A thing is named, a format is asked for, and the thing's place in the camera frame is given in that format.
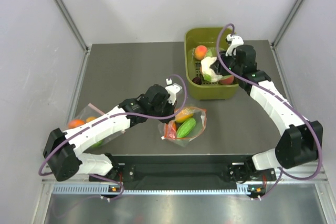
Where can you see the olive green plastic basin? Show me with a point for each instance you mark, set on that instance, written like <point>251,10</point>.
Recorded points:
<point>206,36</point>

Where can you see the fake green fruit in bag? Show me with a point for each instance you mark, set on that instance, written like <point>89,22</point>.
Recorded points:
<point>97,144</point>

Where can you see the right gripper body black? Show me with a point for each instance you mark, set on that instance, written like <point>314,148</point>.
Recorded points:
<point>231,62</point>

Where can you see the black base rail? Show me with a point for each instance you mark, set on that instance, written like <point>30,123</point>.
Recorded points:
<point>182,171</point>

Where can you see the fake green cucumber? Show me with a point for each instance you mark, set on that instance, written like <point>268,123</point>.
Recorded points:
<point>186,128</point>

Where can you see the fake peach back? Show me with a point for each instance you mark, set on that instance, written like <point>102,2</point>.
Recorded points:
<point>200,52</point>

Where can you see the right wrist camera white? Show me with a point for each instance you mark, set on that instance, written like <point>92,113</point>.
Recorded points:
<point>234,41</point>

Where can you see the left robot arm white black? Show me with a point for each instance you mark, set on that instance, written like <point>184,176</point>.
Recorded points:
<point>65,151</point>

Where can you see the fake orange yellow mango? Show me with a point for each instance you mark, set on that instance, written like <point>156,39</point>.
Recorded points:
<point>183,115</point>

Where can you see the grey slotted cable duct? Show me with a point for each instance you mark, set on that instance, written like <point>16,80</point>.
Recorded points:
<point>106,189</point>

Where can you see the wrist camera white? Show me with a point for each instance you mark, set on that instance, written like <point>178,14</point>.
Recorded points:
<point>173,90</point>
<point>234,41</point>

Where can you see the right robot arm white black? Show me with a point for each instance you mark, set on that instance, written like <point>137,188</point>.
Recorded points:
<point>300,141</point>

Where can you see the dark fake plum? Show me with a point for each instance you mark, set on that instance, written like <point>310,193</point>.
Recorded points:
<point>197,80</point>

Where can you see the clear zip bag red seal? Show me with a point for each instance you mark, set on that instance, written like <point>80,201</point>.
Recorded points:
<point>201,119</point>

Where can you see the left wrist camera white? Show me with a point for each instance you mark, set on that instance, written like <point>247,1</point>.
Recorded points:
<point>173,90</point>

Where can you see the fake orange fruit in bag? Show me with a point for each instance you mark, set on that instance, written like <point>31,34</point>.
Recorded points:
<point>76,123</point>

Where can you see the fake peach pink right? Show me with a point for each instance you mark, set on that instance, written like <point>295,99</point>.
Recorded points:
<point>227,80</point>

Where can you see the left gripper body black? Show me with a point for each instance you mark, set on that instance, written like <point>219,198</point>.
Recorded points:
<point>165,109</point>

